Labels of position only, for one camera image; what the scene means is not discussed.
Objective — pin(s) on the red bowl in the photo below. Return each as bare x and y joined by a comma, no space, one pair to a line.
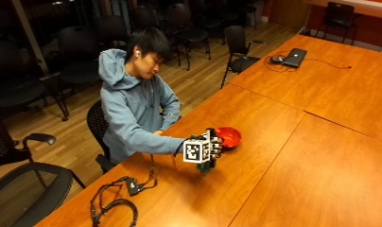
230,136

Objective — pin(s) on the white marker cube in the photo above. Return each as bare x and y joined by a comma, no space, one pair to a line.
197,150

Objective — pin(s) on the small green object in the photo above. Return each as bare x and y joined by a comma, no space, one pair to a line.
205,167

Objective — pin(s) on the small black electronics box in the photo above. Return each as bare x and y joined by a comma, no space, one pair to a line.
133,186

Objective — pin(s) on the the person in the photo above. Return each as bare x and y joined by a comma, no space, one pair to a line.
131,104

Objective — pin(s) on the black mesh office chair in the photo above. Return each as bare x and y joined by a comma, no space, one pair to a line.
100,132

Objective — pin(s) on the black armrest office chair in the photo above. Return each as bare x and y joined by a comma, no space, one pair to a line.
28,195
240,52
11,145
337,19

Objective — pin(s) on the black power adapter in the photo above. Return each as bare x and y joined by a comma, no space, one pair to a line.
276,59

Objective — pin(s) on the black laptop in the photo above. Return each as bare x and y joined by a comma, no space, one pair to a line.
295,57

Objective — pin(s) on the white earbud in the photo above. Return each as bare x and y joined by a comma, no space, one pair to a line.
137,53

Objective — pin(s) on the cluster of black chairs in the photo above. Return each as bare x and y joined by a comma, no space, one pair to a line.
77,53

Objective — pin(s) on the white counter ledge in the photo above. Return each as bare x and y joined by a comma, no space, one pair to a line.
359,8

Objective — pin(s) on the pale window post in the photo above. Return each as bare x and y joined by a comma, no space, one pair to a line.
29,34

